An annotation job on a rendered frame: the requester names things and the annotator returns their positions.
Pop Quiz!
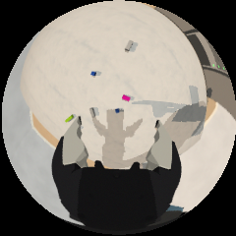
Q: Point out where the magenta block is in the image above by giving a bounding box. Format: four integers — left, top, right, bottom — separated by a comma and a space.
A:
122, 94, 130, 101

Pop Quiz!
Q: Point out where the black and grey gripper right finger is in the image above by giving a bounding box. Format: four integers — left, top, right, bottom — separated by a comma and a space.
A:
146, 120, 182, 204

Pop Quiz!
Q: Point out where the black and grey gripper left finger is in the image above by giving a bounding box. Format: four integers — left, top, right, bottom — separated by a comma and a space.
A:
51, 116, 89, 201

